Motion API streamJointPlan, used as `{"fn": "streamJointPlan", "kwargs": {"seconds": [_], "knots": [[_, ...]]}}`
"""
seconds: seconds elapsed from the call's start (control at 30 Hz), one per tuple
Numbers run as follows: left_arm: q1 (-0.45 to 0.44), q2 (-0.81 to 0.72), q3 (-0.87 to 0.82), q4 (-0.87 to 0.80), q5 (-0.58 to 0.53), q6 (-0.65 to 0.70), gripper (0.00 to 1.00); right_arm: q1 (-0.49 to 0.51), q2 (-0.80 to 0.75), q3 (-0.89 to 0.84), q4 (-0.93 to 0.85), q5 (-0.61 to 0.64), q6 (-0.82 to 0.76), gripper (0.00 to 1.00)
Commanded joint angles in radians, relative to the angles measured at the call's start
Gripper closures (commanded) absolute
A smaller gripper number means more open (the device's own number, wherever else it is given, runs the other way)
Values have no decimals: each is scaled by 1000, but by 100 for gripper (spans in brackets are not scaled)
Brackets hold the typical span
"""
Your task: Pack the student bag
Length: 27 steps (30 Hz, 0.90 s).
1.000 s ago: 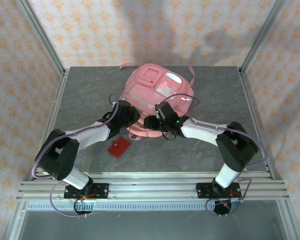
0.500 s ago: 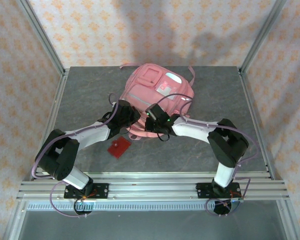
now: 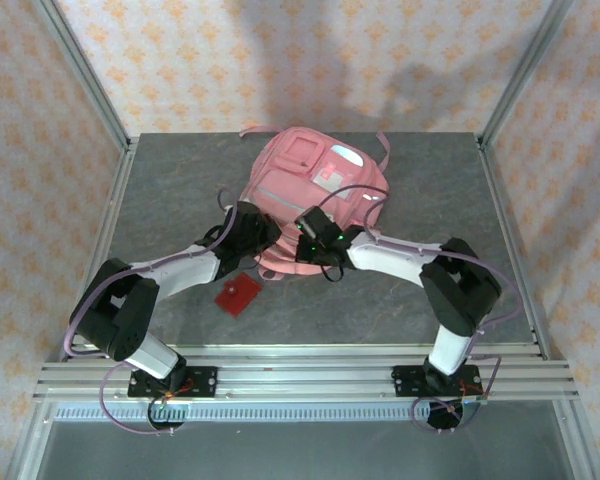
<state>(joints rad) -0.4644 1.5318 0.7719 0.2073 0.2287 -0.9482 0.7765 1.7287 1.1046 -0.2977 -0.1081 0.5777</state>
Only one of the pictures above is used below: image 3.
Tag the pink backpack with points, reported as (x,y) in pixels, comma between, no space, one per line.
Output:
(290,200)

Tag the red wallet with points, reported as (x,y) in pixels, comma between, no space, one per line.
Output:
(237,295)

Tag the small circuit board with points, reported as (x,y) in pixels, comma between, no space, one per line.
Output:
(472,405)

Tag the aluminium side rail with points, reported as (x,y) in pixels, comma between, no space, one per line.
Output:
(500,200)
(99,240)

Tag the grey lower panel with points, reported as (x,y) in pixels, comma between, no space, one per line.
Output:
(300,452)

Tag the aluminium frame leg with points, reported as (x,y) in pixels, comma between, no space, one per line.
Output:
(27,445)
(575,445)

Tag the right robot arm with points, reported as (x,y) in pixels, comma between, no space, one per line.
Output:
(395,257)

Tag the aluminium front rail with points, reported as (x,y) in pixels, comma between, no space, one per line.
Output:
(305,375)

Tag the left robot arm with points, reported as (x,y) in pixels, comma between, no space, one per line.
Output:
(180,270)

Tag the aluminium frame post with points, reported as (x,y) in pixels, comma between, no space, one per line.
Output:
(84,70)
(526,70)

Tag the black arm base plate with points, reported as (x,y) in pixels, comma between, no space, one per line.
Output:
(405,381)
(205,382)

